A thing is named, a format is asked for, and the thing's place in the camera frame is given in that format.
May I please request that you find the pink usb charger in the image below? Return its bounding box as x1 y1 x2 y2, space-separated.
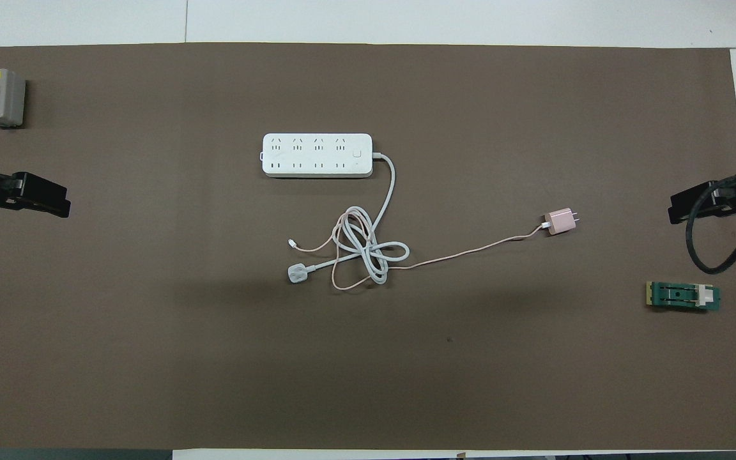
546 208 581 236

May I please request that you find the pink charging cable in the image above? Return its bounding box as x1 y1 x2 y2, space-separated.
288 213 551 292

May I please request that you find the white power strip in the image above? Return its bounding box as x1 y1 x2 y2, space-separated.
262 133 373 178

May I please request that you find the green circuit board fixture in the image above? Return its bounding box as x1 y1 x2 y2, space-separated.
646 281 721 314

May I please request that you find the brown table mat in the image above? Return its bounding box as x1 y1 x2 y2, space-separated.
0 42 736 450

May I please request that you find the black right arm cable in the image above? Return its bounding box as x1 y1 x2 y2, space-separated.
686 171 736 275

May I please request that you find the grey on-off switch box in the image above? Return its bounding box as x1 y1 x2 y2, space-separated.
0 68 26 128

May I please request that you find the white power cord with plug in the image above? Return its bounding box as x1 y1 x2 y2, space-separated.
287 152 410 286

